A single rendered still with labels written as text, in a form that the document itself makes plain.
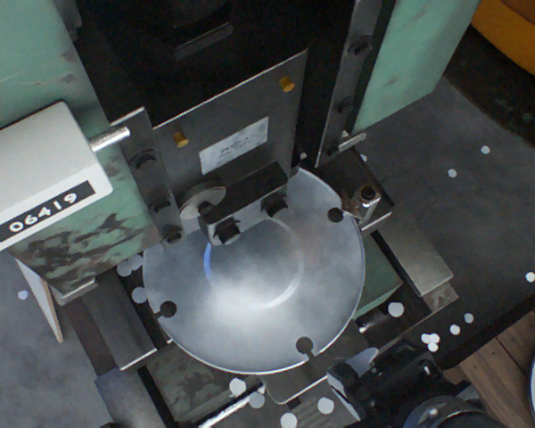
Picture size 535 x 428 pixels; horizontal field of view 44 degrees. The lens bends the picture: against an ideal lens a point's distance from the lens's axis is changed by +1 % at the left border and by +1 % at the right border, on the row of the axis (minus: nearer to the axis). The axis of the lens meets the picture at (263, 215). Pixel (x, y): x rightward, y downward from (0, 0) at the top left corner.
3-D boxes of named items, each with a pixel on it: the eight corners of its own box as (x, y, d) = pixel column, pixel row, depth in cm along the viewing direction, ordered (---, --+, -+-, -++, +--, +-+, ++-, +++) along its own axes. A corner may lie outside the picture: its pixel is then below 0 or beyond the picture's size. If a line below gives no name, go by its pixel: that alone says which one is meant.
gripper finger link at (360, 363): (366, 351, 76) (403, 374, 67) (325, 381, 75) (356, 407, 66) (353, 329, 76) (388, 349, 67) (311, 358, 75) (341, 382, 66)
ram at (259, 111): (310, 207, 78) (345, 78, 50) (199, 269, 75) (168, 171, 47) (237, 94, 83) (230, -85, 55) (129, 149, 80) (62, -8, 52)
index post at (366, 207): (371, 218, 97) (383, 195, 88) (354, 227, 97) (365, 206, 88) (360, 202, 98) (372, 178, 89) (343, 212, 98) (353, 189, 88)
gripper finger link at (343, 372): (354, 386, 71) (390, 413, 63) (341, 395, 71) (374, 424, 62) (333, 349, 70) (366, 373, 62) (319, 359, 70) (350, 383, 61)
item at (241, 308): (105, 222, 88) (104, 220, 88) (291, 125, 94) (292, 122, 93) (210, 419, 81) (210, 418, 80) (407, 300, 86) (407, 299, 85)
